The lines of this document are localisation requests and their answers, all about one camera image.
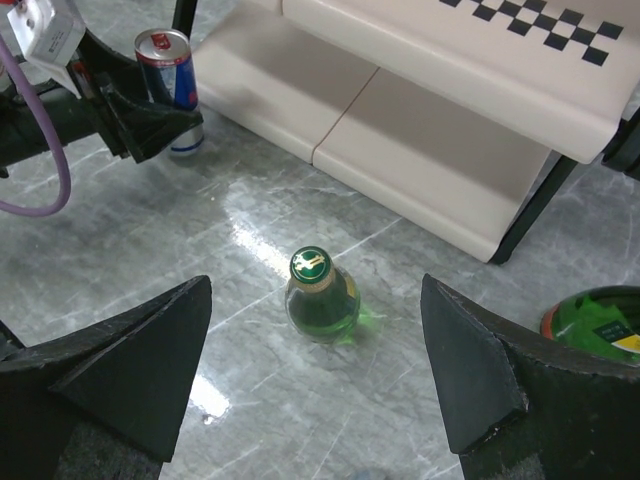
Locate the beige three-tier shelf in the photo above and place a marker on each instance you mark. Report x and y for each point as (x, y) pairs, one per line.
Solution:
(465, 117)

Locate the blue energy drink can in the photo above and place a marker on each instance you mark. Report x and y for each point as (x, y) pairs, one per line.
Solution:
(165, 58)

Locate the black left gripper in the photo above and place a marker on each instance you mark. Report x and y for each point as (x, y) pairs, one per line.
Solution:
(113, 104)

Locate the green Perrier bottle centre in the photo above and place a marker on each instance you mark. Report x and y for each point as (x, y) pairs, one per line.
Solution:
(322, 300)

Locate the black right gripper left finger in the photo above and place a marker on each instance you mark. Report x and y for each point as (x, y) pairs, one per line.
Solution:
(106, 401)

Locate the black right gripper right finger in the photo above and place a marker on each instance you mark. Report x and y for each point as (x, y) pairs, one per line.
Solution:
(518, 405)

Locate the green bottle far right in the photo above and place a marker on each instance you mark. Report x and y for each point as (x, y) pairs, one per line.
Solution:
(602, 321)

